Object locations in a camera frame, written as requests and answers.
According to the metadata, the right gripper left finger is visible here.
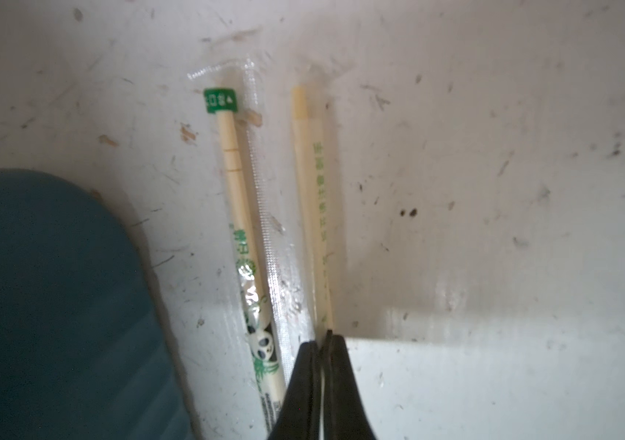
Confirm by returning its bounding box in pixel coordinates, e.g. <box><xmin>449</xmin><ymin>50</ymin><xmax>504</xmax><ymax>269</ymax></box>
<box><xmin>268</xmin><ymin>341</ymin><xmax>322</xmax><ymax>440</ymax></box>

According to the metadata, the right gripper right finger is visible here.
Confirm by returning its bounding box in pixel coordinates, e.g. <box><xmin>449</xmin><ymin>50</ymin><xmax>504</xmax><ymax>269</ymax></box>
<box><xmin>322</xmin><ymin>330</ymin><xmax>376</xmax><ymax>440</ymax></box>

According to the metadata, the teal plastic storage box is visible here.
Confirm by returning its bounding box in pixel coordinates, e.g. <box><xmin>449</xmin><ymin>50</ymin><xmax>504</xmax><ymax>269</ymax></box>
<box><xmin>0</xmin><ymin>170</ymin><xmax>193</xmax><ymax>439</ymax></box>

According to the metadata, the chopsticks pair plain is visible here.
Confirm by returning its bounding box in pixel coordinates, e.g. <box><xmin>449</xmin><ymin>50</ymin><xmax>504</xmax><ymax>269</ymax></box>
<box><xmin>290</xmin><ymin>85</ymin><xmax>334</xmax><ymax>339</ymax></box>

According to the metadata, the chopsticks pair panda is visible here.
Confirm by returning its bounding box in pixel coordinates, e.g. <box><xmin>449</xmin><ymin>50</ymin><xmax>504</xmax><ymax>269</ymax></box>
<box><xmin>189</xmin><ymin>60</ymin><xmax>286</xmax><ymax>432</ymax></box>

